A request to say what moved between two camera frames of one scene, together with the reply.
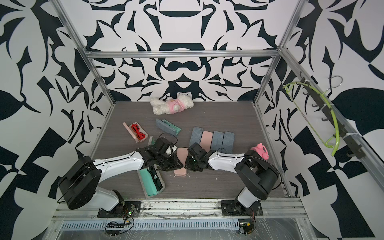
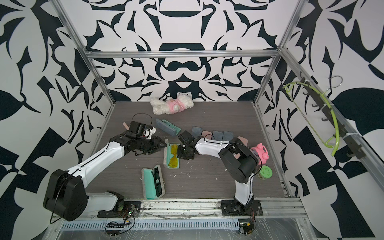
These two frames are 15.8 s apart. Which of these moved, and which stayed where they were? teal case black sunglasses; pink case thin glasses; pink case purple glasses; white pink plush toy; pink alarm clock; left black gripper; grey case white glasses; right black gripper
Moved: pink case purple glasses; right black gripper; left black gripper
Stayed: white pink plush toy; pink case thin glasses; teal case black sunglasses; grey case white glasses; pink alarm clock
